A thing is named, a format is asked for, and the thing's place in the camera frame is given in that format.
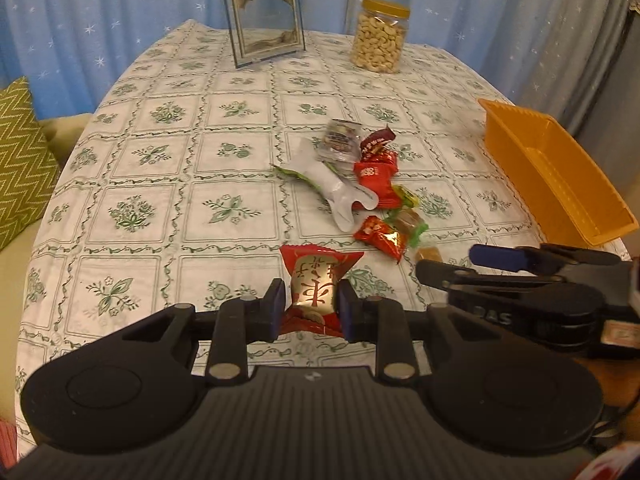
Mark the small clear candy packet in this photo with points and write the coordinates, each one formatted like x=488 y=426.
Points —
x=430 y=253

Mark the white green snack bag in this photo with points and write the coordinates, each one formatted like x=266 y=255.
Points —
x=340 y=193

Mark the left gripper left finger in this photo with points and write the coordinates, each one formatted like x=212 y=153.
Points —
x=239 y=322

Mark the green zigzag cushion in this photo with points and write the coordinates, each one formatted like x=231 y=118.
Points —
x=29 y=170

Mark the grey curtain with lace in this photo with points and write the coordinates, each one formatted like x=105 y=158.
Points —
x=581 y=66

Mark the dark red candy wrapper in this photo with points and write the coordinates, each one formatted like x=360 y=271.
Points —
x=375 y=145

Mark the clear mixed nuts packet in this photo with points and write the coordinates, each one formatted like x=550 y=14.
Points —
x=341 y=142

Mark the beige sofa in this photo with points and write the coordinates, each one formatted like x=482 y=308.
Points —
x=62 y=133

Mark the yellow green snack packet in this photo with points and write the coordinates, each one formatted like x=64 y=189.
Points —
x=408 y=198

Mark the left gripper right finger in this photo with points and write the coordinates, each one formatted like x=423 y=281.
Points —
x=383 y=322

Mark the sand art picture frame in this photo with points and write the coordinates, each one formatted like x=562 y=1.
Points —
x=261 y=30

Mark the floral white tablecloth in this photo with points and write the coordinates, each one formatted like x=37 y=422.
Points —
x=173 y=191

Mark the yellow plastic tray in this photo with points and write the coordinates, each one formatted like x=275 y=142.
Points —
x=566 y=192

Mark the small red gold packet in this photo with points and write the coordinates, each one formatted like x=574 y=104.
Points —
x=381 y=235

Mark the cashew nut jar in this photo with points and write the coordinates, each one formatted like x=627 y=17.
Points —
x=381 y=31

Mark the green candy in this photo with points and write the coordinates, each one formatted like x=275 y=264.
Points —
x=407 y=221

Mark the red gold snack packet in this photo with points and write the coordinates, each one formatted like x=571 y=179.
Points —
x=315 y=272

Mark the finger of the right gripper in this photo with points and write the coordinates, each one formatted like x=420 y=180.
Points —
x=547 y=259
x=467 y=289

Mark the large red snack packet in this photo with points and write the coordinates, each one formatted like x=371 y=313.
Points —
x=376 y=174

